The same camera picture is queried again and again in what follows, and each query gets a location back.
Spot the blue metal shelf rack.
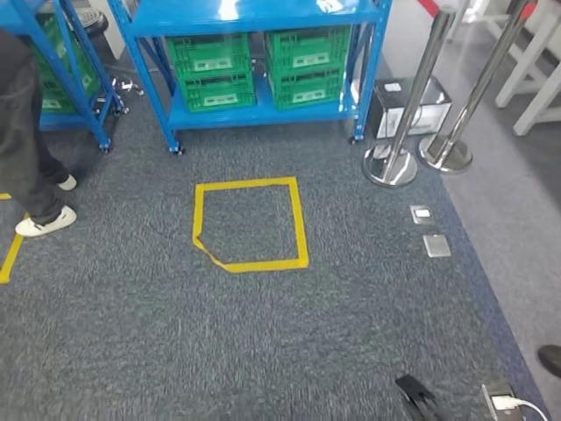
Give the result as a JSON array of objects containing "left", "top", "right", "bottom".
[
  {"left": 0, "top": 0, "right": 124, "bottom": 153},
  {"left": 107, "top": 0, "right": 393, "bottom": 156}
]

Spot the yellow floor tape square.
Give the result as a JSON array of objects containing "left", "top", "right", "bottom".
[{"left": 192, "top": 176, "right": 310, "bottom": 275}]

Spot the green plastic crate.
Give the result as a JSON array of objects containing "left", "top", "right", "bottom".
[
  {"left": 268, "top": 65, "right": 348, "bottom": 111},
  {"left": 179, "top": 70, "right": 257, "bottom": 113},
  {"left": 32, "top": 14, "right": 103, "bottom": 114},
  {"left": 265, "top": 25, "right": 351, "bottom": 74},
  {"left": 166, "top": 33, "right": 253, "bottom": 80}
]

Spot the silver floor socket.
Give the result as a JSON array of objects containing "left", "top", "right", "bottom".
[
  {"left": 482, "top": 380, "right": 523, "bottom": 421},
  {"left": 409, "top": 204, "right": 435, "bottom": 225}
]

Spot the silver floor plate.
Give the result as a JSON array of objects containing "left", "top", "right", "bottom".
[{"left": 423, "top": 233, "right": 451, "bottom": 259}]

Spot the black equipment case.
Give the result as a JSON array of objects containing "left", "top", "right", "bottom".
[{"left": 369, "top": 76, "right": 452, "bottom": 139}]

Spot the person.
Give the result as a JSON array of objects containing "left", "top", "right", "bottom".
[{"left": 0, "top": 29, "right": 78, "bottom": 239}]

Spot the chrome stanchion post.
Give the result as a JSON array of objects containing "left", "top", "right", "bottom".
[
  {"left": 363, "top": 8, "right": 456, "bottom": 189},
  {"left": 418, "top": 0, "right": 538, "bottom": 175}
]

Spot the black right wrist camera bracket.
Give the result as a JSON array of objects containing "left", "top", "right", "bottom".
[{"left": 394, "top": 375, "right": 443, "bottom": 421}]

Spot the white plug cable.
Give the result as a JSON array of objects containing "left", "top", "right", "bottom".
[{"left": 493, "top": 395, "right": 550, "bottom": 421}]

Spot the white furniture frame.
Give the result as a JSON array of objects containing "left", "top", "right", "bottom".
[{"left": 446, "top": 0, "right": 561, "bottom": 138}]

